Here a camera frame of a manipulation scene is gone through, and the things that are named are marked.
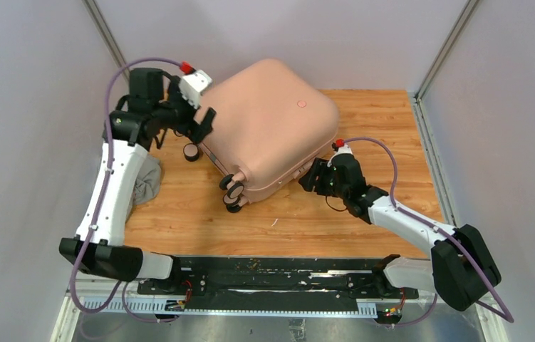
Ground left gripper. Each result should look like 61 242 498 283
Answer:
154 77 216 144

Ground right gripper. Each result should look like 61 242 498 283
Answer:
299 157 349 200

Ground pink suitcase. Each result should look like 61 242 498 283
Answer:
196 58 340 213

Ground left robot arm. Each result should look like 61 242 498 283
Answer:
58 66 216 294

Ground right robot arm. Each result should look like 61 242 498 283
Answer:
298 153 502 311

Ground grey cloth garment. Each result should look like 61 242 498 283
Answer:
128 155 162 214

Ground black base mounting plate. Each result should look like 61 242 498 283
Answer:
137 256 420 313

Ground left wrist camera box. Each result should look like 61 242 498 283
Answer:
179 70 213 110

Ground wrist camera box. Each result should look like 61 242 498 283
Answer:
179 70 213 110
328 143 353 166

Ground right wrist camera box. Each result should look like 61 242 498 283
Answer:
328 143 353 166

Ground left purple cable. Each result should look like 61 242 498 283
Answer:
68 57 195 325

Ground aluminium frame rails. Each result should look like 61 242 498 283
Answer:
50 269 509 342

